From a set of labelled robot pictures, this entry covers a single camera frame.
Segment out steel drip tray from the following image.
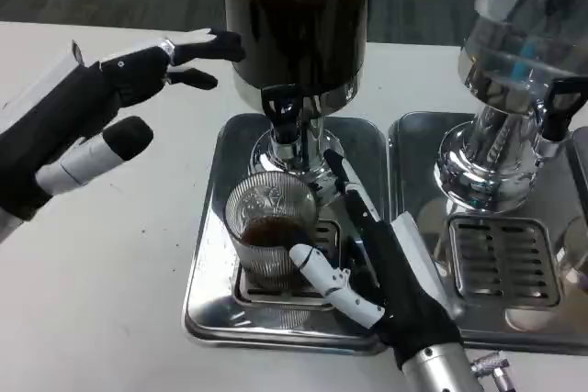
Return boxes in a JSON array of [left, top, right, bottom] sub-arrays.
[[183, 112, 390, 356], [387, 110, 588, 352]]

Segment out clear ribbed glass cup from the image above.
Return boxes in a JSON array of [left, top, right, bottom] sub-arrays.
[[223, 170, 321, 292]]

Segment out black tap handle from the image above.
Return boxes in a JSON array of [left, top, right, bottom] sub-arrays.
[[541, 79, 588, 143], [260, 84, 304, 143]]

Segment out dark drink dispenser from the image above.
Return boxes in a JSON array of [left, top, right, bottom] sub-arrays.
[[221, 0, 379, 207]]

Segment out knurled metal cable connector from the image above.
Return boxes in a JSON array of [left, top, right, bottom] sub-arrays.
[[470, 350, 523, 392]]

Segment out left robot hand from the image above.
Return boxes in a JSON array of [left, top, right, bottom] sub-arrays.
[[0, 27, 247, 223]]

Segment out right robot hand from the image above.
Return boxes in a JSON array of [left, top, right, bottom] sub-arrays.
[[288, 148, 465, 373]]

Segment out slotted steel drip grid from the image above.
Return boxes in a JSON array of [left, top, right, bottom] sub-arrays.
[[447, 216, 564, 308], [233, 219, 341, 310]]

